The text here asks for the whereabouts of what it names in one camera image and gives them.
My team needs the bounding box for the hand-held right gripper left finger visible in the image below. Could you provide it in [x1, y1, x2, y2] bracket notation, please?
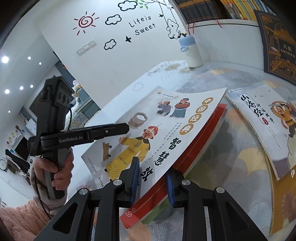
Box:
[35, 156, 140, 241]

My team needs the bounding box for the white book with orange figure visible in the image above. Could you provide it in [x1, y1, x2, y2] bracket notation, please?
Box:
[225, 81, 296, 181]

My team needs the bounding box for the orange-brown book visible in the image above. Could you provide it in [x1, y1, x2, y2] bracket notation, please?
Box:
[266, 153, 296, 235]

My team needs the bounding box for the cloud wall decal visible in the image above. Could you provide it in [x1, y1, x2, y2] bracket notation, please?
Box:
[103, 39, 116, 51]
[105, 14, 122, 25]

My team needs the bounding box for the plush toy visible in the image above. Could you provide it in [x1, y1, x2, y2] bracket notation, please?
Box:
[72, 80, 82, 98]

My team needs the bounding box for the red book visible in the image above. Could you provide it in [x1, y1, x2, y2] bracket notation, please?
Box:
[119, 104, 228, 230]

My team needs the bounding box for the set of dark hardcover books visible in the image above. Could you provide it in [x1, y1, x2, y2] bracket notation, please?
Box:
[173, 0, 230, 24]

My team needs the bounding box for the row of yellow-spined books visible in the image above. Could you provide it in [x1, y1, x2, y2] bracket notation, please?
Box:
[220, 0, 278, 21]

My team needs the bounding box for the person's left hand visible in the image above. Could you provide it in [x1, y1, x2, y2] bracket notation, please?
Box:
[30, 148, 74, 200]

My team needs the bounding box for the white wall switch panel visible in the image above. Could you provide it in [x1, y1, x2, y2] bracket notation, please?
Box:
[77, 40, 96, 56]

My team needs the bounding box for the white book with yellow-robed figure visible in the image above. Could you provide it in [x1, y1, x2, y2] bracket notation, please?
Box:
[81, 86, 227, 189]

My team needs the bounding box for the white bottle with blue lid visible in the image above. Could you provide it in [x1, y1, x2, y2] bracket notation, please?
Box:
[178, 35, 202, 68]

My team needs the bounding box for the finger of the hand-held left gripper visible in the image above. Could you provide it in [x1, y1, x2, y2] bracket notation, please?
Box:
[89, 123, 130, 142]

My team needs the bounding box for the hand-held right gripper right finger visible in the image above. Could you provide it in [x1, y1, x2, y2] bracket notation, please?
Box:
[165, 169, 270, 241]

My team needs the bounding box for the dark ornate encyclopedia book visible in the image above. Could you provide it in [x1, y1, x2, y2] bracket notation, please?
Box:
[253, 9, 296, 83]

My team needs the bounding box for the black monitor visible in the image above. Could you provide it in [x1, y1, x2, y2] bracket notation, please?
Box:
[14, 137, 30, 160]

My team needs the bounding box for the person's left forearm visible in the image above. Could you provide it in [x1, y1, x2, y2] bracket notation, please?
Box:
[0, 170, 68, 241]

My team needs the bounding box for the group of ceiling spotlights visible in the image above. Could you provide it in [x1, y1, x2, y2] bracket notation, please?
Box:
[1, 56, 43, 95]

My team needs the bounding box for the red sun wall decal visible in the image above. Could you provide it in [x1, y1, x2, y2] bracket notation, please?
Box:
[73, 11, 100, 35]

